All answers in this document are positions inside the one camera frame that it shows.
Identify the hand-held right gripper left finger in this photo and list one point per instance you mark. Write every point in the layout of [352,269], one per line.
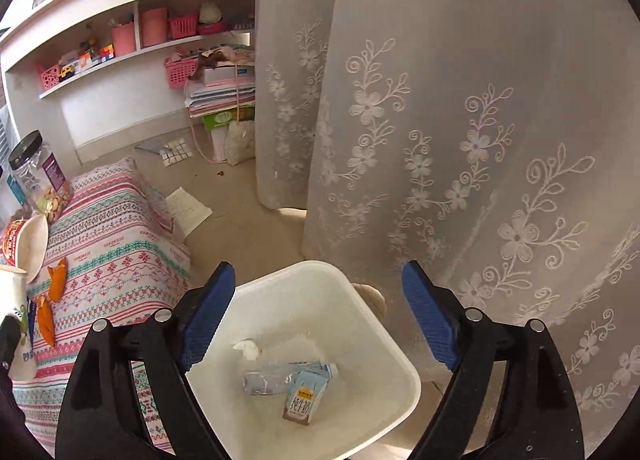
[210,317]

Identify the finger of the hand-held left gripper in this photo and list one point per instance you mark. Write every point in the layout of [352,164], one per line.
[7,335]

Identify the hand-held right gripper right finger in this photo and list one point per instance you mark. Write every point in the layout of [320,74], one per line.
[430,317]

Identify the white paper cup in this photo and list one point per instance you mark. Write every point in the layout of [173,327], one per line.
[12,290]

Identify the white plastic trash bin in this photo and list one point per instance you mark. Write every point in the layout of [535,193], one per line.
[320,300]

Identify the orange peel piece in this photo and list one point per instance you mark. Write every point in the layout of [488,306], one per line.
[57,277]
[46,322]

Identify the crumpled white tissue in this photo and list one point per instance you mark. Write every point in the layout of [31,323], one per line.
[248,347]

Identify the beige plush slipper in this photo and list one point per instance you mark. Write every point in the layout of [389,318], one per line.
[372,302]

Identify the clear plastic bottle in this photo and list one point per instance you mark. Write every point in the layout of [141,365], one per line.
[265,382]

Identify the red instant noodle cup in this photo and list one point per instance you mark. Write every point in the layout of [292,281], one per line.
[27,247]

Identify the white paper sheet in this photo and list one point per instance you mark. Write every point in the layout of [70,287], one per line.
[187,210]

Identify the blue milk carton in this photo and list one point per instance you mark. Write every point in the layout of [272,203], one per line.
[305,395]

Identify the patterned tablecloth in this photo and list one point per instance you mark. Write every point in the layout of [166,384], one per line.
[110,240]

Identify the clear jar with light nuts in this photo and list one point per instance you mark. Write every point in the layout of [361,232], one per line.
[35,174]

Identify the white grid tile sheet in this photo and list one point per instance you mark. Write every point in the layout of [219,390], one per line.
[176,152]

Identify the white plastic bag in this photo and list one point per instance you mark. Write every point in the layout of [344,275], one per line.
[241,142]

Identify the green cardboard box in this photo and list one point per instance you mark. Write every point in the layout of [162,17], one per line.
[225,118]

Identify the stack of papers and books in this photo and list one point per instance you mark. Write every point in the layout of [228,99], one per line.
[220,92]

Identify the white embroidered lace curtain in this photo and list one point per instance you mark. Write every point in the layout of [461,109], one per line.
[450,89]

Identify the pink slotted basket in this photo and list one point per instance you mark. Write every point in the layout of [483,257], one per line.
[179,73]
[183,28]

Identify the small pink lattice basket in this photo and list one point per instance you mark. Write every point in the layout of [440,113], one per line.
[48,77]

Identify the yellow toy car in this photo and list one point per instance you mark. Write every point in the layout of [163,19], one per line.
[66,73]

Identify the pink bowl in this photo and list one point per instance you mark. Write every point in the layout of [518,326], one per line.
[212,28]

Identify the pink storage bin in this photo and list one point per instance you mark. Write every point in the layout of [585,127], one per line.
[123,39]
[154,27]

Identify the cream round hat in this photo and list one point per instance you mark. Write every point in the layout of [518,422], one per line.
[211,12]

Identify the white wall shelf unit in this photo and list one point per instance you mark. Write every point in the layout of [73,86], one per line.
[125,79]

